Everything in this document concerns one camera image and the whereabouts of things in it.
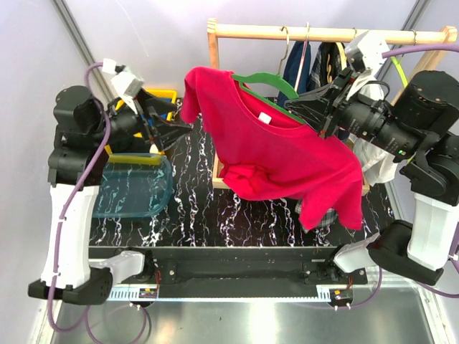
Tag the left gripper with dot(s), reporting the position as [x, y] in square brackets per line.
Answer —
[163, 133]

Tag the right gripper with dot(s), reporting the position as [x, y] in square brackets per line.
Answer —
[318, 106]

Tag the dark blue denim garment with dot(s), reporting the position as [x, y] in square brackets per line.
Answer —
[291, 67]

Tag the plaid skirt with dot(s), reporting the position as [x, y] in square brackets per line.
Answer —
[316, 80]

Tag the red t-shirt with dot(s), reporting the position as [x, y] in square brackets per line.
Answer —
[267, 155]

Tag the pink hanger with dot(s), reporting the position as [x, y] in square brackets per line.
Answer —
[303, 56]

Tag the cream wooden hanger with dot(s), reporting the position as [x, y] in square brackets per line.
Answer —
[336, 60]

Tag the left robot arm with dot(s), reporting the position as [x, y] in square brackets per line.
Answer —
[75, 175]

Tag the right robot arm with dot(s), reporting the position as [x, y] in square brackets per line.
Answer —
[416, 131]

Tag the lime green hanger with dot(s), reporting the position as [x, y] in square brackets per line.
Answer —
[397, 62]

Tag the yellow plastic bin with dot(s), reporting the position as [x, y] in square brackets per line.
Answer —
[138, 145]

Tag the clear blue plastic tub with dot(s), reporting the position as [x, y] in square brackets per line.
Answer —
[134, 185]

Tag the white garment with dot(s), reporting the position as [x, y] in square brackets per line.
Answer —
[377, 165]

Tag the wooden clothes rack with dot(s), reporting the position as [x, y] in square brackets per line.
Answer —
[447, 35]

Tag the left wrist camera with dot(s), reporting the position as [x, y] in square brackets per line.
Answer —
[127, 85]

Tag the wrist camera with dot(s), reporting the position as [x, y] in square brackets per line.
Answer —
[364, 54]
[127, 85]

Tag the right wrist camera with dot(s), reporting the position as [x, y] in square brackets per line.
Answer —
[364, 54]

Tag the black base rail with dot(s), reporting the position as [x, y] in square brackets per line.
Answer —
[234, 274]

